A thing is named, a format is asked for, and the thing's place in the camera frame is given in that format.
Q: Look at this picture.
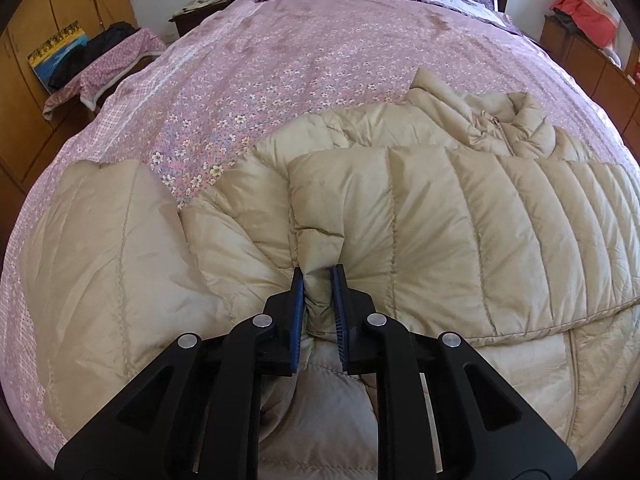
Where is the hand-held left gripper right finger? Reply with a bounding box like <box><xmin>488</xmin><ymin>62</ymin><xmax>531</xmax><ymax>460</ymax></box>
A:
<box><xmin>330</xmin><ymin>264</ymin><xmax>586</xmax><ymax>480</ymax></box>

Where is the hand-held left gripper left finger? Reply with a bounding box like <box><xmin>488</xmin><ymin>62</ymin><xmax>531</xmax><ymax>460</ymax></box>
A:
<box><xmin>54</xmin><ymin>266</ymin><xmax>306</xmax><ymax>480</ymax></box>

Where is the beige quilted down jacket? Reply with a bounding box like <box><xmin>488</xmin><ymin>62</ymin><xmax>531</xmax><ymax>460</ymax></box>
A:
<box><xmin>20</xmin><ymin>66</ymin><xmax>640</xmax><ymax>480</ymax></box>

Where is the dark clothes pile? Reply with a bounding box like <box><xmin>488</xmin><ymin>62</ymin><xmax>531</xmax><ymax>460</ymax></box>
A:
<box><xmin>47</xmin><ymin>21</ymin><xmax>138</xmax><ymax>93</ymax></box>

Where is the bed with pink floral cover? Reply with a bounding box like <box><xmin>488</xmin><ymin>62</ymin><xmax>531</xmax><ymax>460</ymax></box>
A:
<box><xmin>0</xmin><ymin>0</ymin><xmax>640</xmax><ymax>461</ymax></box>

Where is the dark wooden nightstand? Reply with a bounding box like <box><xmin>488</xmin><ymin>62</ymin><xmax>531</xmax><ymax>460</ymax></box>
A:
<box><xmin>167</xmin><ymin>0</ymin><xmax>237</xmax><ymax>42</ymax></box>

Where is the chair with pink cloth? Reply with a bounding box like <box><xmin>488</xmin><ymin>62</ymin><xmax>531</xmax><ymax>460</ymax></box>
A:
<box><xmin>42</xmin><ymin>27</ymin><xmax>168</xmax><ymax>122</ymax></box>

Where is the brown wooden dresser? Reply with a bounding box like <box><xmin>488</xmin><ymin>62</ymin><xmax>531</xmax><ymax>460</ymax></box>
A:
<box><xmin>540</xmin><ymin>12</ymin><xmax>640</xmax><ymax>138</ymax></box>

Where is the blue and yellow painting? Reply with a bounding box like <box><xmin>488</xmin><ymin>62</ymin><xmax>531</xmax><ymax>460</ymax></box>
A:
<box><xmin>27</xmin><ymin>21</ymin><xmax>91</xmax><ymax>93</ymax></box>

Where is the red and pink cloth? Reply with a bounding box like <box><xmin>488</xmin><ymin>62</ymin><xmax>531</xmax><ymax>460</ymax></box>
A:
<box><xmin>550</xmin><ymin>0</ymin><xmax>629</xmax><ymax>52</ymax></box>

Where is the yellow wooden wardrobe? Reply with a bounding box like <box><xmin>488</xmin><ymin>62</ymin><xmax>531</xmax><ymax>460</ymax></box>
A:
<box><xmin>0</xmin><ymin>0</ymin><xmax>140</xmax><ymax>201</ymax></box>

